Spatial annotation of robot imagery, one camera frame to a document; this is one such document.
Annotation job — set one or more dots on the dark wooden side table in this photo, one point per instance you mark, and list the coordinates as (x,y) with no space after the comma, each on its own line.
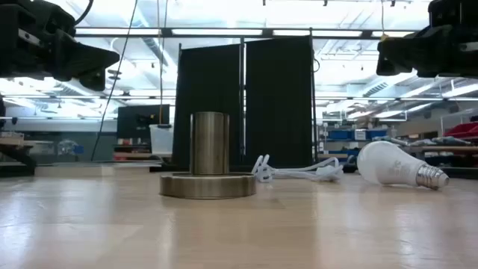
(15,153)

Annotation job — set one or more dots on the blue storage bin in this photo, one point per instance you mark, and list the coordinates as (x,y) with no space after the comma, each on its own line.
(377,133)
(340,134)

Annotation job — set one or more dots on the black monitor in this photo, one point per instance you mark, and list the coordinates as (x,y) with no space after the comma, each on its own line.
(130,123)

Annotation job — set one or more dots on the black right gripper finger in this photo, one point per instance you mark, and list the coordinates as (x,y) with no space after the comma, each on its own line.
(386,67)
(418,50)

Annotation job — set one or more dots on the white translucent storage bin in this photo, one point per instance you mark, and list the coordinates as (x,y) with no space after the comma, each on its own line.
(161,140)

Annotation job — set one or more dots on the red storage bin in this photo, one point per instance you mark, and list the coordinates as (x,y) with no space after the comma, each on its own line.
(463,130)

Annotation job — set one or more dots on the white lightbulb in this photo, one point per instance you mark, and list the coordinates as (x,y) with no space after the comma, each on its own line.
(388,164)

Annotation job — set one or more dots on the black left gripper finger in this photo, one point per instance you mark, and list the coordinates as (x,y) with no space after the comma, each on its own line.
(82,58)
(93,80)

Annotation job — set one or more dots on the wooden workbench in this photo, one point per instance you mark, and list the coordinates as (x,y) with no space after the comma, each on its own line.
(448,149)

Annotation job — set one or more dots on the black partition panel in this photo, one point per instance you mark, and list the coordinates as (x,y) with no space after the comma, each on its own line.
(278,93)
(209,74)

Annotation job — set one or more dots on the brass lamp socket base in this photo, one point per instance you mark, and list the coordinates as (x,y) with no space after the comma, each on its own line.
(209,149)

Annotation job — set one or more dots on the pale board slab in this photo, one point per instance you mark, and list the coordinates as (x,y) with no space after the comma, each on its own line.
(74,171)

